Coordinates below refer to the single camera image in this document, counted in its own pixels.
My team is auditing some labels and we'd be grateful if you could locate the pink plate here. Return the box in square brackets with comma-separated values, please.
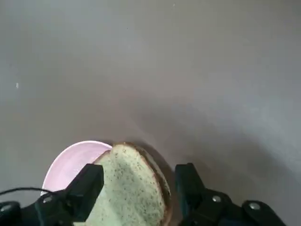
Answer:
[42, 140, 113, 196]

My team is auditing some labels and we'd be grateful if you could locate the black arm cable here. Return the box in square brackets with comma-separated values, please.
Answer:
[0, 187, 53, 196]

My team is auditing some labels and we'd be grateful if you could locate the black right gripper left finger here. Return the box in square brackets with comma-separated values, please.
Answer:
[0, 164, 104, 226]

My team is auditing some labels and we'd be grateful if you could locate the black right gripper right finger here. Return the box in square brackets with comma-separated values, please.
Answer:
[175, 163, 286, 226]

